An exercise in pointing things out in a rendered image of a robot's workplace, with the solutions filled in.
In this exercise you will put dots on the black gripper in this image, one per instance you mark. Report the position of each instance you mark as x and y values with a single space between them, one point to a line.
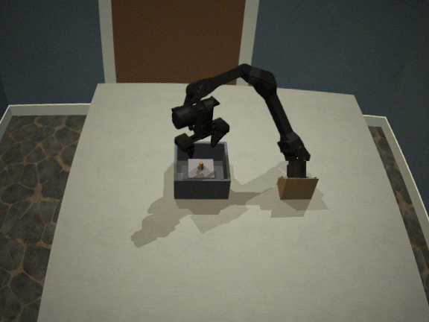
201 131

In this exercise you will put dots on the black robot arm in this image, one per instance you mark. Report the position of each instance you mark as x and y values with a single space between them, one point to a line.
290 143

